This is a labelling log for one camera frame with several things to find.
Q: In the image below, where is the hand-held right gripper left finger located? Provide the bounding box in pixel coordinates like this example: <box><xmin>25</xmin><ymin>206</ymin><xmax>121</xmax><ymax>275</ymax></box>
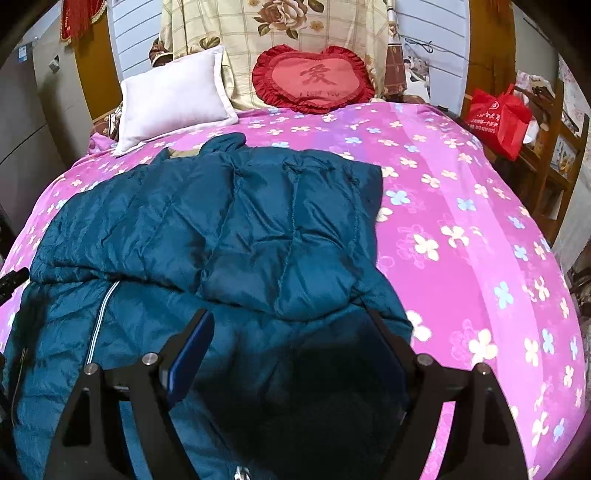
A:
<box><xmin>44</xmin><ymin>308</ymin><xmax>215</xmax><ymax>480</ymax></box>

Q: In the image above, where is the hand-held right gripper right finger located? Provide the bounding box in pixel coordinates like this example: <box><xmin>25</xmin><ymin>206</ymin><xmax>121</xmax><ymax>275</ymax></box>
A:
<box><xmin>367</xmin><ymin>309</ymin><xmax>529</xmax><ymax>480</ymax></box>

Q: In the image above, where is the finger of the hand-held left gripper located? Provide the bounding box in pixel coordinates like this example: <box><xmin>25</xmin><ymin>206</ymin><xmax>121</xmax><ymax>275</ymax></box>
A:
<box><xmin>0</xmin><ymin>268</ymin><xmax>30</xmax><ymax>306</ymax></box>

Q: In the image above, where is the teal down jacket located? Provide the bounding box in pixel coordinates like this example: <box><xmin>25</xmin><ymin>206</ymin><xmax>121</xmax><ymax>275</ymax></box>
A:
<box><xmin>2</xmin><ymin>133</ymin><xmax>414</xmax><ymax>480</ymax></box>

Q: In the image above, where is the pink floral bed sheet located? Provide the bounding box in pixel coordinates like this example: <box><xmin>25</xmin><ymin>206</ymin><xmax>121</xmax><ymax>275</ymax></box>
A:
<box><xmin>0</xmin><ymin>99</ymin><xmax>588</xmax><ymax>480</ymax></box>

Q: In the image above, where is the grey cabinet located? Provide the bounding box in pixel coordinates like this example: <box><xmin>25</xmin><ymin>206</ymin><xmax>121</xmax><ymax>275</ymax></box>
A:
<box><xmin>0</xmin><ymin>28</ymin><xmax>93</xmax><ymax>222</ymax></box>

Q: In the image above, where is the white pillow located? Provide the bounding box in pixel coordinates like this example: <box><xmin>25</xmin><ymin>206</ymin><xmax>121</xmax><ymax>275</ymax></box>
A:
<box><xmin>113</xmin><ymin>45</ymin><xmax>240</xmax><ymax>157</ymax></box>

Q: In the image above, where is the wooden chair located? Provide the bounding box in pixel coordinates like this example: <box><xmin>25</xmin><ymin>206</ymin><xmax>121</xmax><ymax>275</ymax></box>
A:
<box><xmin>494</xmin><ymin>76</ymin><xmax>585</xmax><ymax>243</ymax></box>

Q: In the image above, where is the red shopping bag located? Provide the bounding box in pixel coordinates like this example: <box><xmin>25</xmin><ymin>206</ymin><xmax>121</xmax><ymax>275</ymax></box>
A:
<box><xmin>464</xmin><ymin>84</ymin><xmax>534</xmax><ymax>161</ymax></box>

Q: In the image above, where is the brown floral pillow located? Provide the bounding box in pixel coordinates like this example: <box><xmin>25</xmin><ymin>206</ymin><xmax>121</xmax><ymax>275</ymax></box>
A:
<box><xmin>148</xmin><ymin>38</ymin><xmax>175</xmax><ymax>63</ymax></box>

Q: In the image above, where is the red fringed hanging decoration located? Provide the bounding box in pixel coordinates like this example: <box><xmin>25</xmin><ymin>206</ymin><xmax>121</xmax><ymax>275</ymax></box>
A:
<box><xmin>59</xmin><ymin>0</ymin><xmax>110</xmax><ymax>46</ymax></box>

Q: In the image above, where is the red heart cushion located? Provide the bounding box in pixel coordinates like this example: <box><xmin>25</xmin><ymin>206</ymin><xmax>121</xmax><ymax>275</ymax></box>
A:
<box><xmin>252</xmin><ymin>44</ymin><xmax>376</xmax><ymax>115</ymax></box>

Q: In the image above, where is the cream floral quilt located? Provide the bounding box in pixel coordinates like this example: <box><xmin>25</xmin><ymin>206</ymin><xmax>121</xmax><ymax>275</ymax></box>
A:
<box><xmin>159</xmin><ymin>0</ymin><xmax>402</xmax><ymax>112</ymax></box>

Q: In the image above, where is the orange wooden door frame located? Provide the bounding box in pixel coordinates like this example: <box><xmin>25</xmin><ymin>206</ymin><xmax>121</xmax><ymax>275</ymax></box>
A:
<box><xmin>74</xmin><ymin>0</ymin><xmax>124</xmax><ymax>121</ymax></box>

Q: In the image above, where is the wall poster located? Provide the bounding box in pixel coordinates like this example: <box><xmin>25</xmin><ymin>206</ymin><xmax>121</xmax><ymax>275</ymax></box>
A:
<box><xmin>403</xmin><ymin>37</ymin><xmax>432</xmax><ymax>100</ymax></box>

